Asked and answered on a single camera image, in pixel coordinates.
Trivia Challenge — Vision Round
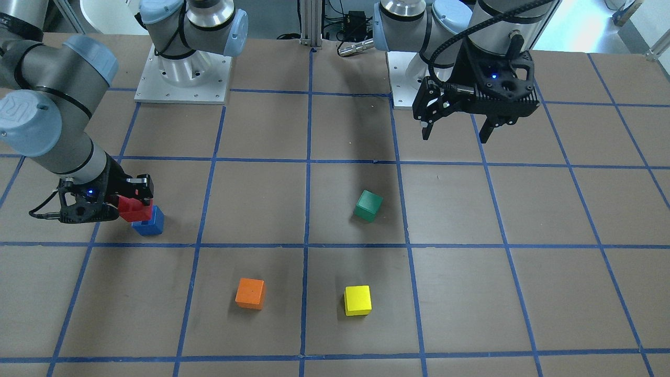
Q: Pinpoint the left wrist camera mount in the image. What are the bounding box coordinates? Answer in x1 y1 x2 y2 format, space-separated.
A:
464 29 539 122

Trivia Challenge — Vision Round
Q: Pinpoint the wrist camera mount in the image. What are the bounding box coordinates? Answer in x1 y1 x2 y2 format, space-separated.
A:
464 29 539 122
28 178 120 224

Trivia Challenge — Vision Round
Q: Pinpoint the aluminium frame post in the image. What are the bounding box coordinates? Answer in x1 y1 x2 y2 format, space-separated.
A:
297 0 324 50

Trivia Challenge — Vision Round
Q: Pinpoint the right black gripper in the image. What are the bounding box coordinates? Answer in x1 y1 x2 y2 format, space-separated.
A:
65 157 154 208

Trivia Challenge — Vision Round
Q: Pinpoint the red block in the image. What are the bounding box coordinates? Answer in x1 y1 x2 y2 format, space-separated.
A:
117 195 153 223

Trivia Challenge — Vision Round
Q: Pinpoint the blue block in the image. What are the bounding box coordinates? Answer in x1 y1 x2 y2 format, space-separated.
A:
131 205 165 236

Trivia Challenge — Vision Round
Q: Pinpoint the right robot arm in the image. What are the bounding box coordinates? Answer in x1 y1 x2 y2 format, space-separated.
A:
2 1 249 224

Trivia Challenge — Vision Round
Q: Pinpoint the green block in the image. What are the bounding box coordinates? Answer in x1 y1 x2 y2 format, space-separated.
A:
353 190 383 223

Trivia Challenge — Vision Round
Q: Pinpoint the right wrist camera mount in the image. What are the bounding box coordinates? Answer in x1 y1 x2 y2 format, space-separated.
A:
28 178 120 224

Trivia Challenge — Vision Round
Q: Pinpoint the orange block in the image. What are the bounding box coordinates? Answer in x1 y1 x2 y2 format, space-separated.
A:
234 278 266 310

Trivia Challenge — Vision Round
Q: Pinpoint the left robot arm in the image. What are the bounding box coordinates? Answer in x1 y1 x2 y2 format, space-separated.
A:
373 1 557 143

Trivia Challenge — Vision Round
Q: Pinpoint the yellow block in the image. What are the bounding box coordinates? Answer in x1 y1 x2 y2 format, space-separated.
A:
343 285 372 316

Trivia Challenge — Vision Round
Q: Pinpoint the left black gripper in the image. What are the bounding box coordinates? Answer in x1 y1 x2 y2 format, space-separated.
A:
411 40 519 144

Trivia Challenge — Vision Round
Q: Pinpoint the silver cylinder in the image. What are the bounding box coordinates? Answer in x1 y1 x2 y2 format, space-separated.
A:
337 38 375 58

